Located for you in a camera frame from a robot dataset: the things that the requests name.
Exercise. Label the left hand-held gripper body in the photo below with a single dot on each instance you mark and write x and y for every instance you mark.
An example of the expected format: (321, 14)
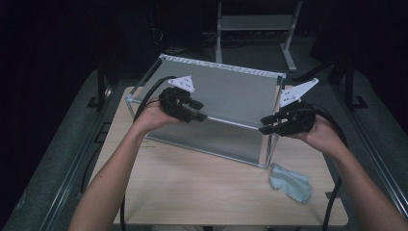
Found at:
(173, 101)

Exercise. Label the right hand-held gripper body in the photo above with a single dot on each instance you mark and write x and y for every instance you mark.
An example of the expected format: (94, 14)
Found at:
(298, 118)

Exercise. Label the two-tier grey mesh rack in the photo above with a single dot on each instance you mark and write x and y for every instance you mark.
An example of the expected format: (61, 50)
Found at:
(231, 93)

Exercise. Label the light blue cleaning cloth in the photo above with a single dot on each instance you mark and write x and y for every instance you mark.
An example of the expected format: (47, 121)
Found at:
(290, 184)

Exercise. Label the person's left hand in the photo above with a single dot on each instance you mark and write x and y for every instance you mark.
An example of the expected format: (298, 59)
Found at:
(152, 117)

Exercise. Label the person's right hand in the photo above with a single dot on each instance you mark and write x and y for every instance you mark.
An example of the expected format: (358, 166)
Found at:
(324, 138)

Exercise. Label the black upright stand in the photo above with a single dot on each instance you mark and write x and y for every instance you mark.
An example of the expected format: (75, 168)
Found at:
(349, 86)
(101, 86)

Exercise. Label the white metal stand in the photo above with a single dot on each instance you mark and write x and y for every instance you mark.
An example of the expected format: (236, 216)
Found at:
(256, 22)

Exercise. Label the metal frame rail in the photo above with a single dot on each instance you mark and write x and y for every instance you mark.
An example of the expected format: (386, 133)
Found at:
(78, 160)
(378, 160)

